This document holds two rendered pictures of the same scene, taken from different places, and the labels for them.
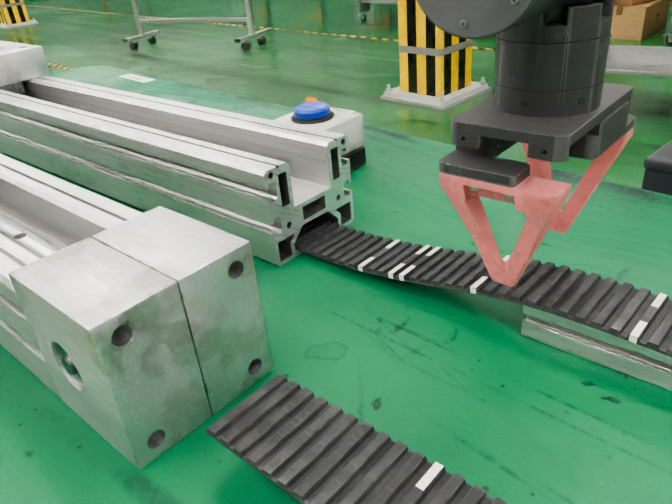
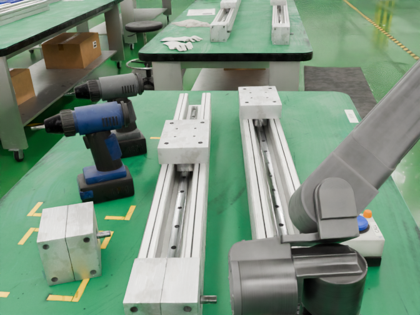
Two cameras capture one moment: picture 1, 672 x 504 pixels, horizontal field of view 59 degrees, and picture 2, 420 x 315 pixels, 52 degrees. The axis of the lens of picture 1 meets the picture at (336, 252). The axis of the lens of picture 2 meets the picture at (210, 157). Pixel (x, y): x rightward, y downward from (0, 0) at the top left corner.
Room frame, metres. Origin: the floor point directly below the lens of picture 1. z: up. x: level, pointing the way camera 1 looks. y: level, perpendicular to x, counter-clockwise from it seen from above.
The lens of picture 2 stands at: (0.04, -0.28, 1.30)
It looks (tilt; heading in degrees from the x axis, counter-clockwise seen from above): 27 degrees down; 48
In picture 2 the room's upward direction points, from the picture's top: 2 degrees counter-clockwise
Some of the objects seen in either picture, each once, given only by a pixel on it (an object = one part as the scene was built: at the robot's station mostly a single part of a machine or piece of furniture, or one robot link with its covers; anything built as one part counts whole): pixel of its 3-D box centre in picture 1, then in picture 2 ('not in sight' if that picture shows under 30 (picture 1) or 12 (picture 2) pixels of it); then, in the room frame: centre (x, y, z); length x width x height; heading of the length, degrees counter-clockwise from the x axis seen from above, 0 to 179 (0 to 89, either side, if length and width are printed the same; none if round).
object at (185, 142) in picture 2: not in sight; (185, 145); (0.60, 0.43, 0.87); 0.16 x 0.11 x 0.07; 46
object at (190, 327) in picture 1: (167, 315); (174, 302); (0.30, 0.11, 0.83); 0.12 x 0.09 x 0.10; 136
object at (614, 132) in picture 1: (554, 174); not in sight; (0.34, -0.14, 0.88); 0.07 x 0.07 x 0.09; 47
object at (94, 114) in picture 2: not in sight; (87, 154); (0.39, 0.53, 0.89); 0.20 x 0.08 x 0.22; 158
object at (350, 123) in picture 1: (310, 144); (349, 239); (0.63, 0.02, 0.81); 0.10 x 0.08 x 0.06; 136
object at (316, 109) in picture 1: (312, 114); (355, 224); (0.63, 0.01, 0.84); 0.04 x 0.04 x 0.02
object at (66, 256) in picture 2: not in sight; (78, 240); (0.27, 0.34, 0.83); 0.11 x 0.10 x 0.10; 151
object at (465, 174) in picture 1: (518, 204); not in sight; (0.30, -0.11, 0.88); 0.07 x 0.07 x 0.09; 47
